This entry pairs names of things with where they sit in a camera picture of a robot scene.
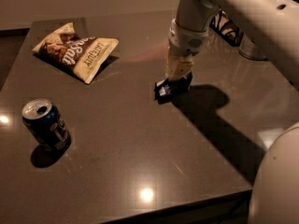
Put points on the black wire napkin holder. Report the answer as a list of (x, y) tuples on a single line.
[(226, 29)]

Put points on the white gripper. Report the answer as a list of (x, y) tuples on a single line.
[(186, 42)]

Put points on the blueberry rxbar dark wrapper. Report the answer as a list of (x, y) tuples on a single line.
[(165, 89)]

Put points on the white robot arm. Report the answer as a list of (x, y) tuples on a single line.
[(273, 27)]

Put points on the blue soda can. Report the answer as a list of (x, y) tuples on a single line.
[(42, 118)]

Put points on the brown and cream chip bag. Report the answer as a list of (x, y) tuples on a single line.
[(83, 57)]

